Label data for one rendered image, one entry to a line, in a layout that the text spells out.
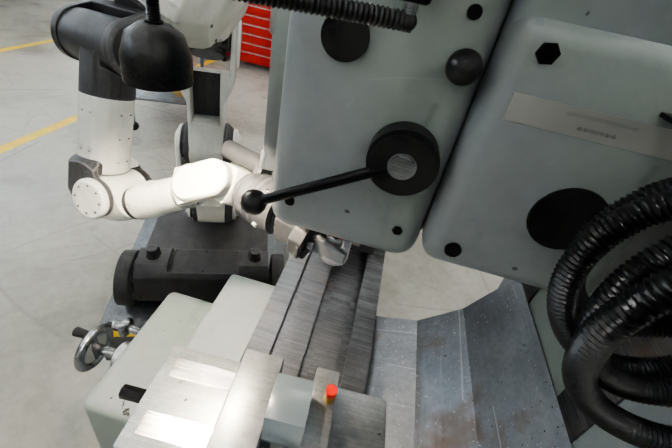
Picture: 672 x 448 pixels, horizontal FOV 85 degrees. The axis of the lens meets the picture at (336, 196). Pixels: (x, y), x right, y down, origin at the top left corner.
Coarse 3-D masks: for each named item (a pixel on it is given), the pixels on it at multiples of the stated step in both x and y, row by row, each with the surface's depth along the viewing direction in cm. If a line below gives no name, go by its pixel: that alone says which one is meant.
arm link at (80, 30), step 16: (64, 16) 62; (80, 16) 62; (96, 16) 61; (112, 16) 62; (64, 32) 62; (80, 32) 61; (96, 32) 60; (64, 48) 64; (80, 48) 62; (96, 48) 60; (80, 64) 62; (96, 64) 62; (80, 80) 63; (96, 80) 62; (112, 80) 63; (96, 96) 63; (112, 96) 64; (128, 96) 66
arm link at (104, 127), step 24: (96, 120) 65; (120, 120) 67; (96, 144) 66; (120, 144) 69; (72, 168) 67; (96, 168) 67; (120, 168) 70; (72, 192) 67; (96, 192) 66; (96, 216) 67
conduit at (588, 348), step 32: (640, 192) 27; (608, 224) 25; (640, 224) 24; (576, 256) 27; (640, 256) 23; (576, 288) 28; (608, 288) 24; (640, 288) 20; (576, 320) 29; (608, 320) 21; (640, 320) 20; (576, 352) 23; (608, 352) 22; (576, 384) 25; (608, 384) 27; (640, 384) 28; (608, 416) 26
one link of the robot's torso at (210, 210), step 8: (176, 136) 115; (240, 136) 121; (176, 144) 115; (240, 144) 124; (176, 152) 117; (176, 160) 119; (208, 200) 137; (192, 208) 141; (200, 208) 138; (208, 208) 138; (216, 208) 138; (224, 208) 140; (232, 208) 145; (192, 216) 144; (200, 216) 141; (208, 216) 142; (216, 216) 142; (224, 216) 143
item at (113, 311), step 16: (144, 224) 171; (144, 240) 163; (272, 240) 178; (288, 256) 171; (112, 304) 134; (144, 304) 136; (160, 304) 138; (112, 320) 129; (144, 320) 131; (128, 336) 130
